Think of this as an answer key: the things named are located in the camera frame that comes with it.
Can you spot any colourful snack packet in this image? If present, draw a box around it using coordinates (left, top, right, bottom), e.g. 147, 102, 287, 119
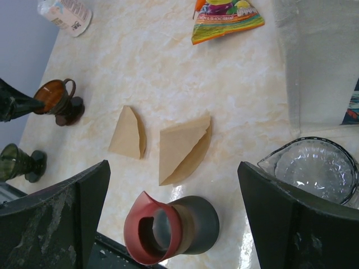
191, 0, 265, 45

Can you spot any wrapped toilet paper roll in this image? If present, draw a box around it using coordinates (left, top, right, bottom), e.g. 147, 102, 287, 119
37, 0, 93, 38

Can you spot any brown paper coffee filter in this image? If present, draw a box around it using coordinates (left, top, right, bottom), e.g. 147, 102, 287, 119
159, 113, 212, 186
108, 105, 146, 160

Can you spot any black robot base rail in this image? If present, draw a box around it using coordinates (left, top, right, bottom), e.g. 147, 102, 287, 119
0, 182, 158, 269

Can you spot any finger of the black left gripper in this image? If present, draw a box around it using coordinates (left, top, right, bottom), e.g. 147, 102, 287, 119
0, 79, 45, 122

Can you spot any dark green coffee dripper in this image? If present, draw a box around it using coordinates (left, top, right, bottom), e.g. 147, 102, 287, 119
1, 143, 47, 183

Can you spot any amber plastic coffee dripper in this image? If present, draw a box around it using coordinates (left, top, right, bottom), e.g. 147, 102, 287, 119
34, 78, 85, 127

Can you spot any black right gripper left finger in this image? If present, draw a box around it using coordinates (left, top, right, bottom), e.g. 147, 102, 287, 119
1, 160, 111, 268

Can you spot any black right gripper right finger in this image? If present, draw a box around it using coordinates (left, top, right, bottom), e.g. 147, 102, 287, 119
237, 161, 358, 268

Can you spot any clear glass server pitcher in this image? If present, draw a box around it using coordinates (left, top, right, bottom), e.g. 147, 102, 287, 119
257, 136, 358, 209

